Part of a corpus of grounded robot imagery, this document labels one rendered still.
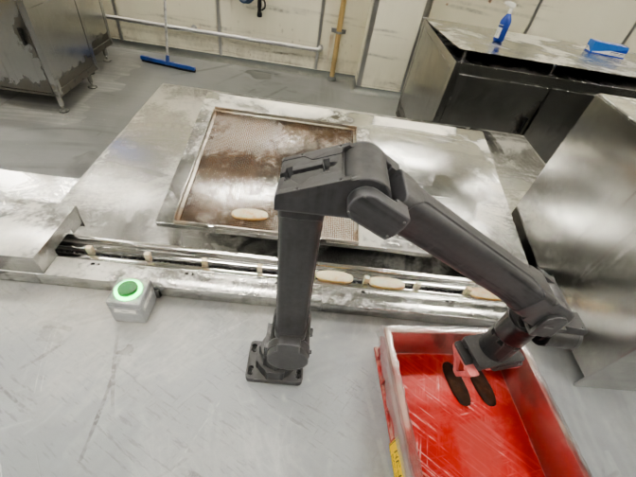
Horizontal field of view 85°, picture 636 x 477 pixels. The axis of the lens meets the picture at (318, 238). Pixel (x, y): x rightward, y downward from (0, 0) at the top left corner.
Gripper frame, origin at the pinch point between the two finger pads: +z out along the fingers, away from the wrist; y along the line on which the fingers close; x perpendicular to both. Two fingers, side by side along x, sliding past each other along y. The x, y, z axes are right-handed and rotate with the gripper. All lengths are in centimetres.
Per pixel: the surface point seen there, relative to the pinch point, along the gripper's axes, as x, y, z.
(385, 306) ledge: -19.7, 10.7, 4.2
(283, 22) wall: -400, -31, 40
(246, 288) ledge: -30, 44, 5
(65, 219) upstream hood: -52, 85, 0
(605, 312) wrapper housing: -3.0, -31.3, -9.8
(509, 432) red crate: 11.4, -6.6, 7.8
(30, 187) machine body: -78, 103, 10
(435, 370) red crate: -3.6, 3.2, 7.9
